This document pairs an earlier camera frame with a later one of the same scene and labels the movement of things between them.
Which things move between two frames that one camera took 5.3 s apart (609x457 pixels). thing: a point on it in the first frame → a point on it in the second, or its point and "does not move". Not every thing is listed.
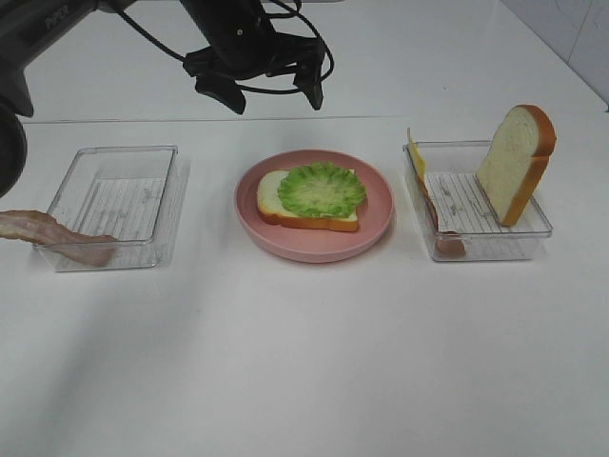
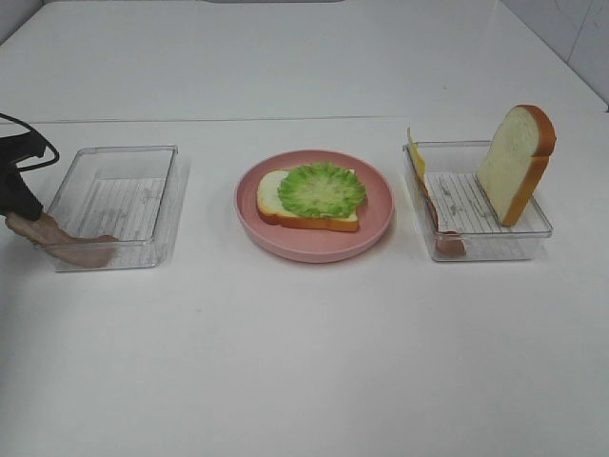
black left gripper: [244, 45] → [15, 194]
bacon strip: [447, 242] does not move
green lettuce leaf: [322, 188] does not move
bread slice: [273, 208] does not move
